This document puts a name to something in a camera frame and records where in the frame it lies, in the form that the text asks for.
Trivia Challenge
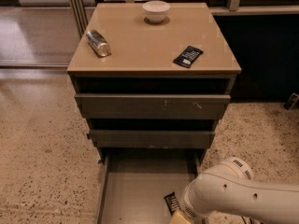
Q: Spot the black rxbar chocolate bar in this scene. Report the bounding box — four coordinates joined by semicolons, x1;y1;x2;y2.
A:
164;192;180;215

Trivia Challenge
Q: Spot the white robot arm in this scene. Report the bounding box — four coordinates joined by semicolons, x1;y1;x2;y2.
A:
164;157;299;224

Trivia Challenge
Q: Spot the grey open bottom drawer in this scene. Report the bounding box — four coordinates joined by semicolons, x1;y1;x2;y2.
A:
96;148;201;224

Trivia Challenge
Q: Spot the grey middle drawer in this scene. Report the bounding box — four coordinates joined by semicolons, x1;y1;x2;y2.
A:
89;130;215;148

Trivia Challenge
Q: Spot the grey top drawer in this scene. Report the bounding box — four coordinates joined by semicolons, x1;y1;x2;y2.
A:
75;93;231;119

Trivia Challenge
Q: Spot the beige drawer cabinet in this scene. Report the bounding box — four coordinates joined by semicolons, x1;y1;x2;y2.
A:
67;3;241;157

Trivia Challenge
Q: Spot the black snack bar wrapper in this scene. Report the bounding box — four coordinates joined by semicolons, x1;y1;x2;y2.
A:
173;46;204;68

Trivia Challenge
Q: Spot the dark caster foot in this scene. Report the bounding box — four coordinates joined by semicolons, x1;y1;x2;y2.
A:
283;92;299;110

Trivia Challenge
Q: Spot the silver metal can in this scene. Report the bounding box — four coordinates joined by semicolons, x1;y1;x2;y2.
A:
86;30;111;57

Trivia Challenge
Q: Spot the white ceramic bowl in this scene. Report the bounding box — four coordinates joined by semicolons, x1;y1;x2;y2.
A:
142;1;170;23

